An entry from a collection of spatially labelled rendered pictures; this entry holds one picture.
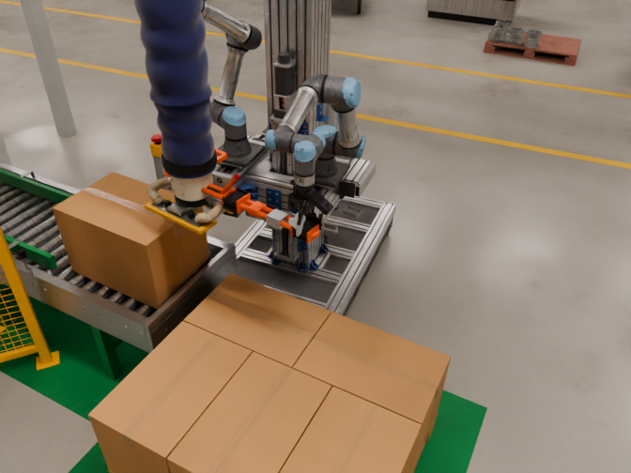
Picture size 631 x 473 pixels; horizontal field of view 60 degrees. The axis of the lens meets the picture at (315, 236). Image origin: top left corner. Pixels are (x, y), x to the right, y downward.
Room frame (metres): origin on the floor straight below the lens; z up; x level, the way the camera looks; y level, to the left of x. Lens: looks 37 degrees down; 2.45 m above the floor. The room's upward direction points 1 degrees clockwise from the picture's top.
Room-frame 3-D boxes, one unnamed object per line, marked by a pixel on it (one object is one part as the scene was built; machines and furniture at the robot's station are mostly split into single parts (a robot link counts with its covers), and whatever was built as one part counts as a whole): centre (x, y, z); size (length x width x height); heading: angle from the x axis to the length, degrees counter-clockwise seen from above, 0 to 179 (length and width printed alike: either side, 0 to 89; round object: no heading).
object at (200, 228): (1.97, 0.59, 1.10); 0.34 x 0.10 x 0.05; 56
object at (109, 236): (2.23, 0.92, 0.75); 0.60 x 0.40 x 0.40; 62
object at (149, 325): (2.08, 0.61, 0.58); 0.70 x 0.03 x 0.06; 153
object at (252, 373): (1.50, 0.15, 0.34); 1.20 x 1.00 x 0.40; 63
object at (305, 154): (1.74, 0.04, 1.50); 0.09 x 0.08 x 0.11; 163
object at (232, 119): (2.64, 0.43, 1.20); 0.13 x 0.12 x 0.14; 39
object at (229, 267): (2.07, 0.61, 0.47); 0.70 x 0.03 x 0.15; 153
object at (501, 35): (7.66, -2.92, 0.16); 1.21 x 0.80 x 0.33; 69
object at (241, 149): (2.64, 0.43, 1.09); 0.15 x 0.15 x 0.10
